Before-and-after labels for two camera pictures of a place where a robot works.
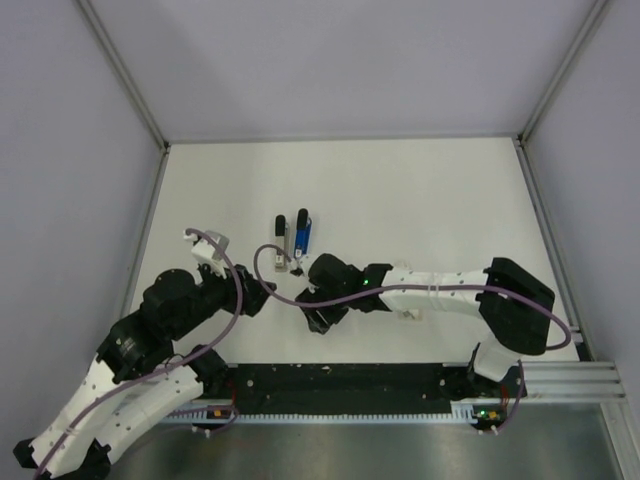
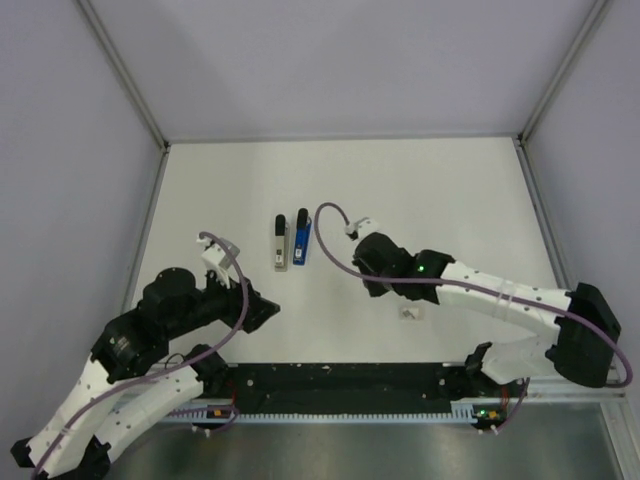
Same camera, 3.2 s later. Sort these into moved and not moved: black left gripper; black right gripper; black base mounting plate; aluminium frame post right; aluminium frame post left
Moved: black left gripper; black right gripper
Not moved: black base mounting plate; aluminium frame post right; aluminium frame post left
